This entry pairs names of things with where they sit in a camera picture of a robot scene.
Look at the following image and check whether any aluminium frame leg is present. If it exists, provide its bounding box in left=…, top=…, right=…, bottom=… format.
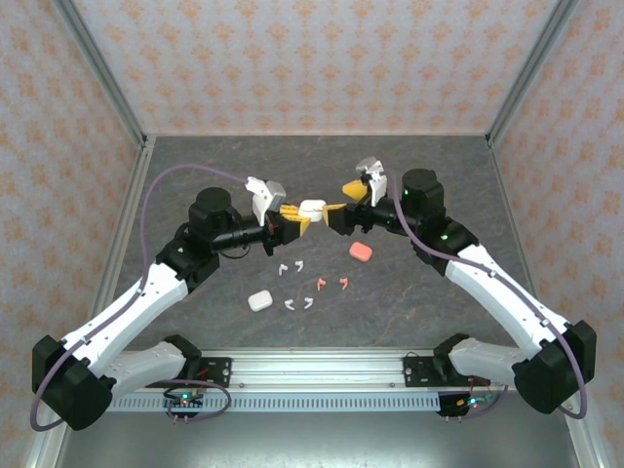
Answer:
left=23, top=423, right=64, bottom=468
left=558, top=388, right=605, bottom=468

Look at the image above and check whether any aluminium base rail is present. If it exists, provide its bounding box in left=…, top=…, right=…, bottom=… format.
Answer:
left=57, top=346, right=585, bottom=392

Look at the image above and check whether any aluminium frame post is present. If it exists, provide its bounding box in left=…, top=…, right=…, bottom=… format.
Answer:
left=486, top=0, right=580, bottom=147
left=52, top=0, right=150, bottom=147

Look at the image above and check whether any white earbud charging case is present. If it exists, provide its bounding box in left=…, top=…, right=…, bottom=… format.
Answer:
left=247, top=290, right=273, bottom=313

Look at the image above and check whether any pale lilac earbud charging case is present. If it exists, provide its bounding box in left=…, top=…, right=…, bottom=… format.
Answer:
left=297, top=198, right=327, bottom=223

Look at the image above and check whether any grey metal panel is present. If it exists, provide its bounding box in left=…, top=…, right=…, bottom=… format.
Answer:
left=53, top=411, right=581, bottom=468

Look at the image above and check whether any grey slotted cable duct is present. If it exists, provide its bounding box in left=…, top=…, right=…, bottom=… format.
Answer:
left=104, top=393, right=443, bottom=413

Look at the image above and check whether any control board with LEDs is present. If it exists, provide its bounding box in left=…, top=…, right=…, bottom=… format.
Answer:
left=162, top=389, right=205, bottom=424
left=438, top=392, right=494, bottom=424

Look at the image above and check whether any aluminium side rail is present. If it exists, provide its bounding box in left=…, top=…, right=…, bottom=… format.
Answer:
left=75, top=135, right=158, bottom=353
left=486, top=135, right=558, bottom=353

